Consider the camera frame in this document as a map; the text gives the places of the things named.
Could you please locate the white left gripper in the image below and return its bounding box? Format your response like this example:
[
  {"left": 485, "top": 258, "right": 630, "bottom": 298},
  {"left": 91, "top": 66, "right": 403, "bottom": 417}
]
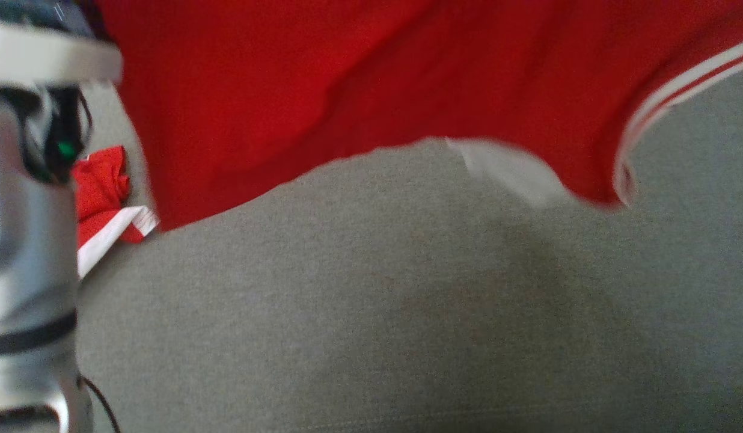
[{"left": 0, "top": 21, "right": 123, "bottom": 184}]

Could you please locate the red and white jersey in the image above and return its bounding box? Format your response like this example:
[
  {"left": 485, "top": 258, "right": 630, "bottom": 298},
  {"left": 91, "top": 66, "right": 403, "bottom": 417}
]
[{"left": 76, "top": 0, "right": 743, "bottom": 278}]

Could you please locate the grey fabric sofa seat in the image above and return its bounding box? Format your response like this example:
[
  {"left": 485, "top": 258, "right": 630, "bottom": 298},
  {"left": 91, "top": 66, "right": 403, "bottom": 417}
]
[{"left": 77, "top": 60, "right": 743, "bottom": 433}]

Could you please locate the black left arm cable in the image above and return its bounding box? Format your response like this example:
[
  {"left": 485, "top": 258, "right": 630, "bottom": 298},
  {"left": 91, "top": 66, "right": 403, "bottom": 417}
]
[{"left": 77, "top": 374, "right": 123, "bottom": 433}]

